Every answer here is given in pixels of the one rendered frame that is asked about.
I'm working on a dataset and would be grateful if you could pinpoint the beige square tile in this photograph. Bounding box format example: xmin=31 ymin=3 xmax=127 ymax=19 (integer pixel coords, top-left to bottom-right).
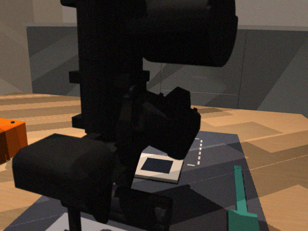
xmin=134 ymin=153 xmax=183 ymax=183

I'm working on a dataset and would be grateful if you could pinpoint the dark grey mat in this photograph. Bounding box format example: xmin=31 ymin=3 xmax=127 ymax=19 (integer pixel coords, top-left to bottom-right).
xmin=3 ymin=131 xmax=269 ymax=231

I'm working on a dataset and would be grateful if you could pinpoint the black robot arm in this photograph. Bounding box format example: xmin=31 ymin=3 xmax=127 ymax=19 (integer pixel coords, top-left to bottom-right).
xmin=60 ymin=0 xmax=238 ymax=160

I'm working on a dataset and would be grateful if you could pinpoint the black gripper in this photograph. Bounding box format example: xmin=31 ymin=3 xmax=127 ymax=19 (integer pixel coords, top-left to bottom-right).
xmin=12 ymin=59 xmax=150 ymax=224

